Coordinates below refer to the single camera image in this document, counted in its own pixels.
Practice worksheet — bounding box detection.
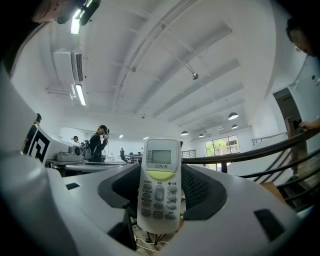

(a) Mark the grey office desk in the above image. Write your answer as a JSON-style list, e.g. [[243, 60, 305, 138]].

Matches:
[[45, 158, 129, 177]]

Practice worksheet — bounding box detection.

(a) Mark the white ceiling air conditioner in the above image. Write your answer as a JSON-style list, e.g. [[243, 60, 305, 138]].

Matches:
[[52, 48, 84, 85]]

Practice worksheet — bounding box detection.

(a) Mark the small white device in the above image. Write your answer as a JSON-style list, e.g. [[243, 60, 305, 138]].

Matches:
[[136, 138, 183, 235]]

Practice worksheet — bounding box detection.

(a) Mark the grey metal machine block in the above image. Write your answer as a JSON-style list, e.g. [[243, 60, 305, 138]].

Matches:
[[55, 144, 84, 162]]

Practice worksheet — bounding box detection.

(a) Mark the person's head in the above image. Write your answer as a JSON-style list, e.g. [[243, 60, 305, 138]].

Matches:
[[32, 0, 66, 25]]

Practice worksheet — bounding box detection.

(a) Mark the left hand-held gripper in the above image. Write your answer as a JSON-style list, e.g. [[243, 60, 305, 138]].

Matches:
[[0, 62, 85, 256]]

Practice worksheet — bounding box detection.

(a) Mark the large window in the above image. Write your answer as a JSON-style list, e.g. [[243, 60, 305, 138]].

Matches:
[[204, 134, 241, 155]]

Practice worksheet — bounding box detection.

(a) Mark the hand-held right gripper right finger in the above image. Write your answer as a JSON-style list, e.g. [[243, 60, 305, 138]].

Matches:
[[162, 163, 312, 256]]

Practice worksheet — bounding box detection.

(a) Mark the black head-worn camera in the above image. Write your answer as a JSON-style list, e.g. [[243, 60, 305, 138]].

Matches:
[[56, 0, 102, 27]]

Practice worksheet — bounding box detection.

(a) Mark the white tube ceiling light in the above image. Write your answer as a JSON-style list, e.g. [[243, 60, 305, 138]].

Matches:
[[70, 8, 82, 35], [75, 84, 87, 107]]

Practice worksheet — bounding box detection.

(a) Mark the dark brown door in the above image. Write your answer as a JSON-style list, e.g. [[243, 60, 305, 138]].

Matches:
[[272, 87, 309, 175]]

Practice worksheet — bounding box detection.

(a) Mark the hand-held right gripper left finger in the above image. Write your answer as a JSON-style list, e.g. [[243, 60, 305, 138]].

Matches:
[[62, 163, 151, 256]]

